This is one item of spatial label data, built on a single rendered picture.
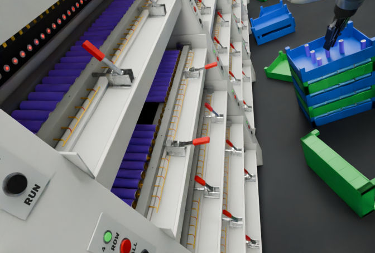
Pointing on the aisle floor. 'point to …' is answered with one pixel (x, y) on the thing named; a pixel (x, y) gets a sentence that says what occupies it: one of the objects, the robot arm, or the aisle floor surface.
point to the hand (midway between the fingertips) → (330, 41)
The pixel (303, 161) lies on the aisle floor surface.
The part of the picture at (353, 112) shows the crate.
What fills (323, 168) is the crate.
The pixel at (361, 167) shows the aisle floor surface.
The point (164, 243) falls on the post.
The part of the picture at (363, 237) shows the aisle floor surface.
